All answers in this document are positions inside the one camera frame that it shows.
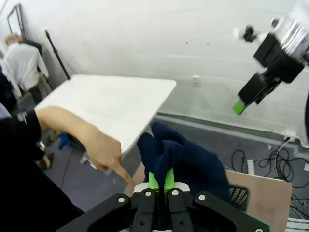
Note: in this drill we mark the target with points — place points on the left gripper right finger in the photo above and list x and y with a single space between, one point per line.
178 212

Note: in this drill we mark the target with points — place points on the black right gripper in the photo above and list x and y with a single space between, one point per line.
277 58

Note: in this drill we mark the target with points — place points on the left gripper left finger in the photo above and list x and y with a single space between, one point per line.
144 212

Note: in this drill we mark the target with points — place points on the navy blue garment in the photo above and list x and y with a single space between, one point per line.
193 159

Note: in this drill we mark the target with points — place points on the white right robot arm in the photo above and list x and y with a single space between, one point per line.
297 36

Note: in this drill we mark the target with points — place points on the person's left forearm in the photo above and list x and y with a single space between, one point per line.
67 123

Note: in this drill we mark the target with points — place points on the person's left hand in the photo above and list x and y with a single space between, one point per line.
106 152

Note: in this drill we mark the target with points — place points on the grey woven plastic basket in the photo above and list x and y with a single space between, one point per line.
239 195

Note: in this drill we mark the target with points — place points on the blue cloth on floor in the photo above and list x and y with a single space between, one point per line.
64 142

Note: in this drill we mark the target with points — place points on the white folding table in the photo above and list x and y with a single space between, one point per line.
108 101

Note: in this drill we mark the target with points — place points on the person in black t-shirt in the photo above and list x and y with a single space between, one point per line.
19 181

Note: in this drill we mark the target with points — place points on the black tripod stand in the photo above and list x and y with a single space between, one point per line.
58 55

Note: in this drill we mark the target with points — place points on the mannequin in white shirt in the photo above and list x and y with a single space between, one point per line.
21 65

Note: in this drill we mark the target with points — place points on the white wall socket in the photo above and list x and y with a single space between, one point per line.
196 81

